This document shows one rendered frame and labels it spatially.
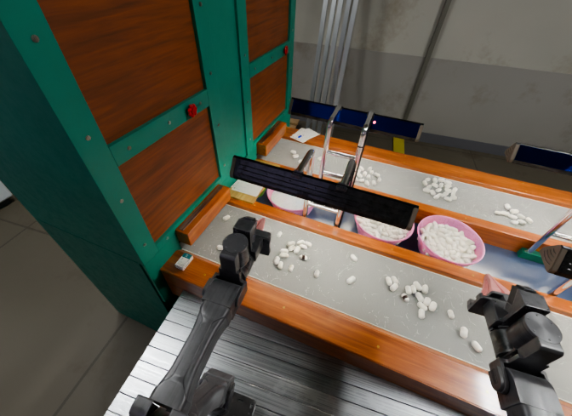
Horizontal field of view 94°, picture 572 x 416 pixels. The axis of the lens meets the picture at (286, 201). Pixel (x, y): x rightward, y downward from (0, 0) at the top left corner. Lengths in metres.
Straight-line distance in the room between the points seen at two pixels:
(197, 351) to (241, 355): 0.45
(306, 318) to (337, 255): 0.31
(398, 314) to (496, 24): 2.87
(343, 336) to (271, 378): 0.26
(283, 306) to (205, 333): 0.43
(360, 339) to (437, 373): 0.23
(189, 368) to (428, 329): 0.78
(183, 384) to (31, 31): 0.66
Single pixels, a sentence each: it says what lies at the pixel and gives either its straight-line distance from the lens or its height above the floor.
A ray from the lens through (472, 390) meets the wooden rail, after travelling 1.06.
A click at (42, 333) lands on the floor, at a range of 2.19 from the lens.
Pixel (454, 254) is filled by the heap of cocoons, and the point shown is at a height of 0.72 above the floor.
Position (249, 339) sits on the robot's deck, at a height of 0.67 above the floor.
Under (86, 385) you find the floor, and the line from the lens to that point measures 1.93.
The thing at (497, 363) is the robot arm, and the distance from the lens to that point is 0.72.
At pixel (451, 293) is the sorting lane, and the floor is 0.74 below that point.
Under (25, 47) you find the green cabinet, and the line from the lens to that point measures 0.70.
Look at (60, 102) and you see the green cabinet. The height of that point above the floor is 1.40.
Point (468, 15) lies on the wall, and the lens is 3.35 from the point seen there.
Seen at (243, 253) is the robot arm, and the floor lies 1.15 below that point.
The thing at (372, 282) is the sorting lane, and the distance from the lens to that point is 1.11.
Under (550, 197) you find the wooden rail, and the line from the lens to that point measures 1.93.
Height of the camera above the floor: 1.64
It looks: 43 degrees down
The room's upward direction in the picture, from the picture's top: 3 degrees clockwise
